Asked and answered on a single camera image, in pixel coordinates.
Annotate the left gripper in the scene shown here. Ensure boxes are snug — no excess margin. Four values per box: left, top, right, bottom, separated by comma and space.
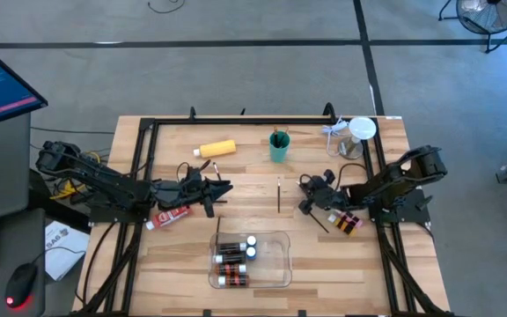
152, 175, 233, 218

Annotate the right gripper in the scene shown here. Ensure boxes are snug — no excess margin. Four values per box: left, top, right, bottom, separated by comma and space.
298, 175, 349, 217

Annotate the small yellow paint bottle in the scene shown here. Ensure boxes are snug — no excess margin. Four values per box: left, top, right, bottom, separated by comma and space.
327, 212, 356, 238

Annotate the bronze paint bottle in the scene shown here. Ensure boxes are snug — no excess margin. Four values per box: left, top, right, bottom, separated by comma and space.
216, 241, 248, 254

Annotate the clear plastic bin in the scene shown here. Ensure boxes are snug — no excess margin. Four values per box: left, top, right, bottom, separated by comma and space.
208, 231, 293, 290

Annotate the dark brown paint bottle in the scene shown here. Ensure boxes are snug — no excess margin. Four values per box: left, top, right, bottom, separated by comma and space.
212, 253, 246, 265

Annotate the reddish brown paint bottle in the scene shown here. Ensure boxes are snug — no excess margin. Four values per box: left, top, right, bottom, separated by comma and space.
216, 263, 248, 276

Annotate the orange paint bottle black label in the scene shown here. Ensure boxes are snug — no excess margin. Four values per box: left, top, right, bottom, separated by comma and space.
217, 275, 251, 288

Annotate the large yellow paint bottle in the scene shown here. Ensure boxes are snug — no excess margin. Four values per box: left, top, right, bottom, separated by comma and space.
193, 139, 238, 159

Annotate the large red paint bottle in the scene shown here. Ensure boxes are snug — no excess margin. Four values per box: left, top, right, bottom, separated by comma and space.
145, 205, 193, 231

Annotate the teal plastic cup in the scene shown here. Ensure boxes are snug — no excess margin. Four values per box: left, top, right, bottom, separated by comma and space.
268, 129, 291, 164

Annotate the clear jar white lid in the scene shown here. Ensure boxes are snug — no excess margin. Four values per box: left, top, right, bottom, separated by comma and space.
335, 162, 368, 188

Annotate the white mushroom-shaped stand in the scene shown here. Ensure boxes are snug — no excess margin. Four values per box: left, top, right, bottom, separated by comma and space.
337, 115, 378, 160

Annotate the white paper booklet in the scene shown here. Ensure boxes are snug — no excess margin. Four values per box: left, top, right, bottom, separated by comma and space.
44, 219, 91, 282

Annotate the grey computer desk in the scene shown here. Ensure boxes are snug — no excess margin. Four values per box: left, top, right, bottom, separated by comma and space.
0, 113, 47, 317

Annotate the black computer mouse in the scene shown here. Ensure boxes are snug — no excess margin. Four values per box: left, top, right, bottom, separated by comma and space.
4, 262, 39, 309

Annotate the black floor fan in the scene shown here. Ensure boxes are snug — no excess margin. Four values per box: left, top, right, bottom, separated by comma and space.
437, 0, 507, 55

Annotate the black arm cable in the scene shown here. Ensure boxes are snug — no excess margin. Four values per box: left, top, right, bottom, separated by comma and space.
176, 158, 213, 181

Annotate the black aluminium table frame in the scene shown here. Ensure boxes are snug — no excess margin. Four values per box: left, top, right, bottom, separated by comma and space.
72, 103, 455, 317

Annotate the yellow cable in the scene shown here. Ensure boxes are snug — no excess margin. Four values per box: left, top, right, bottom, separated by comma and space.
49, 151, 100, 202

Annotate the thin black desk cable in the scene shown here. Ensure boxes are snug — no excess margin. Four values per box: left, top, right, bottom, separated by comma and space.
30, 126, 116, 135

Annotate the black floor cable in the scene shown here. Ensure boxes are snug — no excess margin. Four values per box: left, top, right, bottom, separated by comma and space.
147, 0, 187, 15

